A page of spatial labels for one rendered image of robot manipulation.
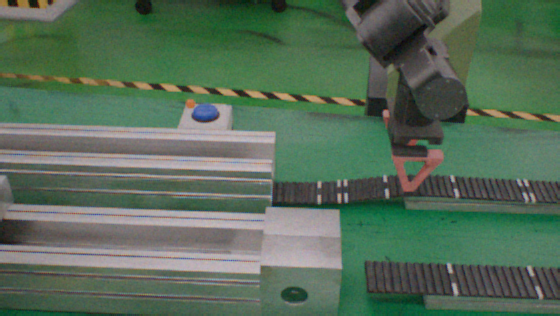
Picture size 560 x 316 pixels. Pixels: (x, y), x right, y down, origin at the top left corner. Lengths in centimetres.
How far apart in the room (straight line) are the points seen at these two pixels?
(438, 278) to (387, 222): 15
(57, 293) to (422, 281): 43
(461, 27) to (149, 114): 59
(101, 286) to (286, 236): 22
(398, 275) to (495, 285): 12
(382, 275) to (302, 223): 12
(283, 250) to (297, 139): 39
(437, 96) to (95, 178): 48
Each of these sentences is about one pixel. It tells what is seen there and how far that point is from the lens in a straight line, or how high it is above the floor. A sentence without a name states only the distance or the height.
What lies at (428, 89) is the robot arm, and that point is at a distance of 68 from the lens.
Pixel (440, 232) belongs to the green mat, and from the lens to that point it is 85.
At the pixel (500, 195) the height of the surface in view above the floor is 81.
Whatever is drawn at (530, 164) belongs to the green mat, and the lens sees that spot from 104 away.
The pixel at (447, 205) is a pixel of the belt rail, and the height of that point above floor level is 79.
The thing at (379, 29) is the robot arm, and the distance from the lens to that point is 71.
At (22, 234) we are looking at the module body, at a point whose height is 84.
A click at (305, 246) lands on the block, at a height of 87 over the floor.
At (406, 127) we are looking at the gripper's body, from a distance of 78.
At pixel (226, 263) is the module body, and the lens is 65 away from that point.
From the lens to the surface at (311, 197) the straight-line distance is 86.
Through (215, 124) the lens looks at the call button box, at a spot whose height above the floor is 84.
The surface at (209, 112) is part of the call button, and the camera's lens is 95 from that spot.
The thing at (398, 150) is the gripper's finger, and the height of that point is 91.
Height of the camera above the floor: 133
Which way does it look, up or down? 36 degrees down
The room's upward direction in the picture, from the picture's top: 1 degrees clockwise
